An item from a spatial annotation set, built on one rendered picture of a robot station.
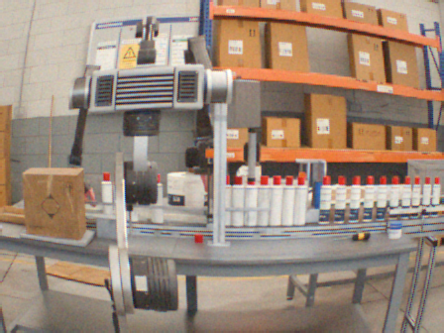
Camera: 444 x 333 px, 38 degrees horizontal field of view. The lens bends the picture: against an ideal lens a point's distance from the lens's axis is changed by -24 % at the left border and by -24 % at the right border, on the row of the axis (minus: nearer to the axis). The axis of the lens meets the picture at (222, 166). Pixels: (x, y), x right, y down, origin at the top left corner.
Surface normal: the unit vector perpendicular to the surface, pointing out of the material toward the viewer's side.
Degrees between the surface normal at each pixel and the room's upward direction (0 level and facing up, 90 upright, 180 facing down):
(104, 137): 90
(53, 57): 90
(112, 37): 90
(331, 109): 89
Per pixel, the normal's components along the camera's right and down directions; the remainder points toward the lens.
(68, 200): 0.05, 0.10
